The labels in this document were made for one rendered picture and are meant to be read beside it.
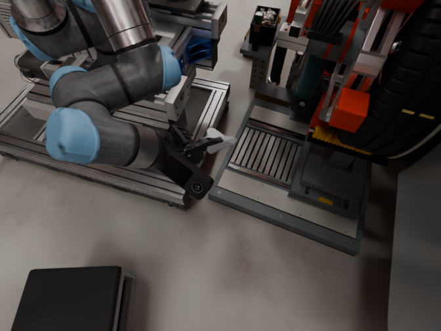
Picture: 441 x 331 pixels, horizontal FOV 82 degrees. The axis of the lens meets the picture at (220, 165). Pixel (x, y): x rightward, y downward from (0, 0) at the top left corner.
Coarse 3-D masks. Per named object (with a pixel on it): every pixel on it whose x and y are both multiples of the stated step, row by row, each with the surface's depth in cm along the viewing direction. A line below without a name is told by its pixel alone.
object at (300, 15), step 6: (306, 0) 69; (360, 0) 72; (366, 0) 71; (372, 0) 70; (300, 6) 67; (306, 6) 68; (366, 6) 72; (372, 6) 71; (300, 12) 67; (306, 12) 69; (294, 18) 69; (300, 18) 68
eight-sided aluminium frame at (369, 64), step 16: (400, 16) 59; (368, 32) 62; (368, 48) 62; (384, 48) 61; (336, 64) 111; (352, 64) 66; (368, 64) 63; (336, 80) 109; (352, 80) 68; (368, 80) 66; (336, 96) 77; (320, 112) 101
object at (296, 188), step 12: (300, 156) 148; (300, 168) 142; (288, 192) 140; (300, 192) 134; (312, 192) 134; (324, 192) 134; (312, 204) 135; (324, 204) 131; (336, 204) 131; (348, 204) 129; (360, 204) 130; (348, 216) 131; (360, 216) 126
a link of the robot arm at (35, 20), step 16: (16, 0) 52; (32, 0) 53; (48, 0) 55; (16, 16) 57; (32, 16) 56; (48, 16) 58; (64, 16) 60; (16, 32) 59; (32, 32) 59; (48, 32) 59; (64, 32) 62; (80, 32) 65; (32, 48) 62; (48, 48) 63; (64, 48) 65; (80, 48) 68
